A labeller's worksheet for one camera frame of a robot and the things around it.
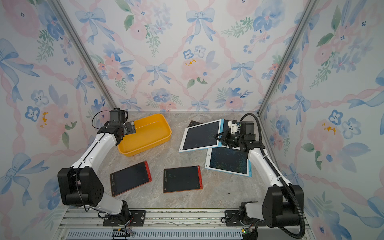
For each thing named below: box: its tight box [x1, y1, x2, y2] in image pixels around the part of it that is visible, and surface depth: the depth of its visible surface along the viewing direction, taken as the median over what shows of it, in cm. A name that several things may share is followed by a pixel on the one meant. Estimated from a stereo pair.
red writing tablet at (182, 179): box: [163, 165, 203, 194], surface depth 88 cm
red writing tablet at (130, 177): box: [110, 160, 153, 197], surface depth 92 cm
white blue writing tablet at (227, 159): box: [205, 146, 252, 178], surface depth 95 cm
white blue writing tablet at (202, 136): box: [178, 118, 225, 153], surface depth 91 cm
